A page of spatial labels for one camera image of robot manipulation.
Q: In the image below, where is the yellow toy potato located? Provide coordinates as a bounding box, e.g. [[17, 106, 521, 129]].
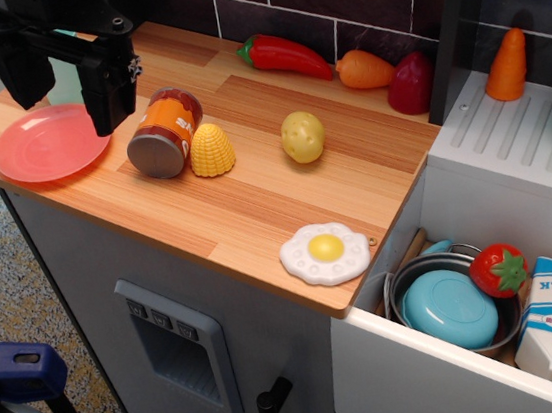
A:
[[281, 111, 326, 164]]

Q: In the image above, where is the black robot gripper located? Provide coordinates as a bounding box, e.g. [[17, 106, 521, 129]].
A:
[[0, 0, 137, 137]]

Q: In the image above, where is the blue plastic bowl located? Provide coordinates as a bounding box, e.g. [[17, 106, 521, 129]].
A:
[[400, 269, 499, 350]]

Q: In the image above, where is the orange toy carrot upright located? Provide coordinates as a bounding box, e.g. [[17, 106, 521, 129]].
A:
[[485, 28, 527, 102]]

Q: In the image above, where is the red toy chili pepper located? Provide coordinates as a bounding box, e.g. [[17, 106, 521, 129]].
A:
[[236, 34, 334, 81]]

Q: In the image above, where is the metal toy pot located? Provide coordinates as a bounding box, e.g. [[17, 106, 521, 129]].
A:
[[383, 246, 522, 357]]

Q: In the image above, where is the red toy strawberry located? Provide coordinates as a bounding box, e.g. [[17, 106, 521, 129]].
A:
[[468, 243, 529, 299]]

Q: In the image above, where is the dark red toy pepper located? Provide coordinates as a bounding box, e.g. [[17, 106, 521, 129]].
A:
[[387, 51, 435, 116]]

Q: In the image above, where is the pink plastic plate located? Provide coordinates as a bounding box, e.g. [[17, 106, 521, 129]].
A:
[[0, 103, 111, 183]]

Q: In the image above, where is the blue clamp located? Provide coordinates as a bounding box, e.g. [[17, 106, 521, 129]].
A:
[[0, 341, 68, 404]]

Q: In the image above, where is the white toy fried egg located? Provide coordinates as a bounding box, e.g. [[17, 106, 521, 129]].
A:
[[279, 222, 371, 286]]

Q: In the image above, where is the black cabinet door handle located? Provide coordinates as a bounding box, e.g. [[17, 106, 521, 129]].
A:
[[256, 376, 293, 413]]

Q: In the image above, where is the yellow toy corn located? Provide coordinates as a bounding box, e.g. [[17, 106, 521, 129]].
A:
[[190, 123, 236, 178]]

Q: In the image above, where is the grey toy water dispenser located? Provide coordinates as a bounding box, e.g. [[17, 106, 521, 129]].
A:
[[114, 279, 244, 413]]

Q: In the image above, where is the orange toy soup can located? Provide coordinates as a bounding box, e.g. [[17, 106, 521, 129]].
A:
[[127, 87, 203, 179]]

